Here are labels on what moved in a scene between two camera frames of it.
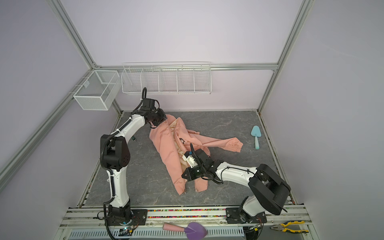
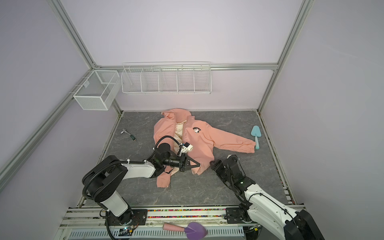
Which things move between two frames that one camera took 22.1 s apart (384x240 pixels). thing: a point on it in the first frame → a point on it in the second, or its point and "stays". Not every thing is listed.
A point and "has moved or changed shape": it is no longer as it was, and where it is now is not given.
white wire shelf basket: [191, 77] stays
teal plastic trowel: [256, 132] stays
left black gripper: [163, 117] → [183, 163]
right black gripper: [190, 176] → [218, 169]
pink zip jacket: [172, 139] has moved or changed shape
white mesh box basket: [99, 91] stays
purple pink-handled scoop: [193, 230] stays
